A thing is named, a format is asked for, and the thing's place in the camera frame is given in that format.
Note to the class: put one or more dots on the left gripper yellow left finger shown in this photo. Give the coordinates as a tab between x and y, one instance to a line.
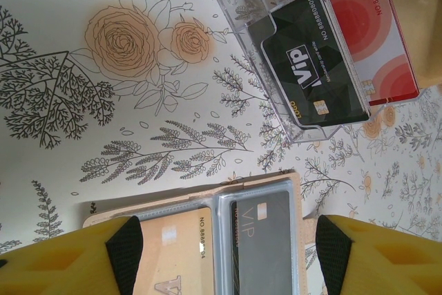
52	267

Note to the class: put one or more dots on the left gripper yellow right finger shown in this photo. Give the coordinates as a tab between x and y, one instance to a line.
386	267

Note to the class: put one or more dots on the single grey VIP card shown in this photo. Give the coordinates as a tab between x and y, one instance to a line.
269	239

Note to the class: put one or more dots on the single gold card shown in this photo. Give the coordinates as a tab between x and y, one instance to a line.
179	250

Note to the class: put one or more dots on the beige card holder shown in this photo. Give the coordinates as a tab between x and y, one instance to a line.
221	201

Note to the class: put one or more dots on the black card stack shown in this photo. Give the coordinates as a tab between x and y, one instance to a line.
310	67

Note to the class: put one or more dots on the red card stack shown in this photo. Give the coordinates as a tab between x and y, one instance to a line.
376	39

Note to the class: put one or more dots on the gold card stack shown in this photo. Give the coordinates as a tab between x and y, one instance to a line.
424	15

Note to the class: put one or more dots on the clear acrylic card organizer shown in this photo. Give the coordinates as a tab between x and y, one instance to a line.
241	5

